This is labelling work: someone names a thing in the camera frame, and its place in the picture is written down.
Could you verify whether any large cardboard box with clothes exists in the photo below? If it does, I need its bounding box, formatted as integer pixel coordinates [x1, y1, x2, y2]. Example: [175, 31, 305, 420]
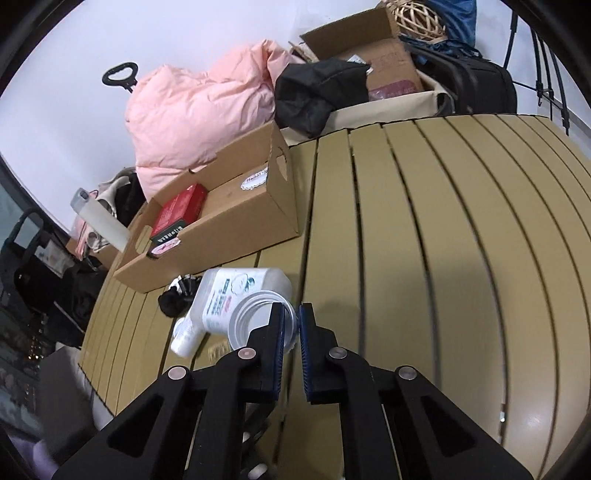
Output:
[65, 233, 122, 271]

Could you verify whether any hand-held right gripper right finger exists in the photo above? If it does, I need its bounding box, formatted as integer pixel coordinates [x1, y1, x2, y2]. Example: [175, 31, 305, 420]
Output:
[298, 302, 534, 480]

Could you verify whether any beige fabric bin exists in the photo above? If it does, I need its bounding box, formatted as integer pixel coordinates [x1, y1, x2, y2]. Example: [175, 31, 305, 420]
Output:
[279, 69, 455, 141]

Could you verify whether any white thermos bottle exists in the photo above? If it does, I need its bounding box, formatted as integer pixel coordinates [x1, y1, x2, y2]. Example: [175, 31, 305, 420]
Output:
[70, 188, 131, 253]

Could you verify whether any black suitcase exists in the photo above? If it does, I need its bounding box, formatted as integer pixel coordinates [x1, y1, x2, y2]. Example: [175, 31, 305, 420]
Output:
[416, 48, 518, 116]

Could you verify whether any blue bag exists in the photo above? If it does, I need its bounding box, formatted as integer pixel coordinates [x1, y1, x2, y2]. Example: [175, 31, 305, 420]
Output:
[402, 0, 478, 58]

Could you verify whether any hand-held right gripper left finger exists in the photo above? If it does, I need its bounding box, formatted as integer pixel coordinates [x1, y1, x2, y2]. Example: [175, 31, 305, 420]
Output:
[51, 302, 284, 480]

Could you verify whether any black tripod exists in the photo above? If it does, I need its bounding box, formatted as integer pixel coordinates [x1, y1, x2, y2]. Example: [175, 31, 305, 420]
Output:
[503, 9, 573, 137]

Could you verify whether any black garment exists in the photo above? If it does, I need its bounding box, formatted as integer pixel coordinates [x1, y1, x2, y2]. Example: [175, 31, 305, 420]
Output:
[113, 173, 148, 227]

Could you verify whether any black cloth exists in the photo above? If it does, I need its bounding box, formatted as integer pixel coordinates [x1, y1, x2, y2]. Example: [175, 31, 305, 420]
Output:
[274, 59, 372, 139]

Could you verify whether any red flat box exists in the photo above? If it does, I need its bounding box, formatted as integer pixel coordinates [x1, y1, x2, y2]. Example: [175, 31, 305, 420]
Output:
[150, 183, 208, 241]

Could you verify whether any shallow cardboard box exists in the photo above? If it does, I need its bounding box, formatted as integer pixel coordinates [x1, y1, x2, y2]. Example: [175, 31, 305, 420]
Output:
[113, 121, 301, 294]

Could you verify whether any black jacket pile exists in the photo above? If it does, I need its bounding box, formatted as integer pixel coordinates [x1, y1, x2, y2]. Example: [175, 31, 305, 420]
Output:
[53, 258, 109, 347]

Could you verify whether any clear plastic cup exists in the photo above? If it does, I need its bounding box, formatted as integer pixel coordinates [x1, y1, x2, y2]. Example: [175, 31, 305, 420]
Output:
[228, 290, 298, 356]

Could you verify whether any black cart handle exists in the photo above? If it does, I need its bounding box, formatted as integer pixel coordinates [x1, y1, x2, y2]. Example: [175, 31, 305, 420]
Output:
[102, 65, 139, 93]

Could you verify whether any white bottle with green label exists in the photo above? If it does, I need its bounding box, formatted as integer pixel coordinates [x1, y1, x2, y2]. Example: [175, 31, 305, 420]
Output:
[170, 268, 294, 357]

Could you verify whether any wicker ball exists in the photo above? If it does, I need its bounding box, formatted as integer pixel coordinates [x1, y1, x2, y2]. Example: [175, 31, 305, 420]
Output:
[376, 0, 448, 42]

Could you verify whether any pink duvet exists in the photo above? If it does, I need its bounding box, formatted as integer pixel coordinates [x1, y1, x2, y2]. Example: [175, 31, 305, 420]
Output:
[124, 39, 305, 199]

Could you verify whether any open brown cardboard box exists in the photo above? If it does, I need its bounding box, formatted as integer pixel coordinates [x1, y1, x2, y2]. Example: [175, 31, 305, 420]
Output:
[288, 7, 426, 104]

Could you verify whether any beige clothes pile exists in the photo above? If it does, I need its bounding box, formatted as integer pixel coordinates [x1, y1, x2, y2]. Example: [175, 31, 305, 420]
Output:
[95, 167, 134, 217]

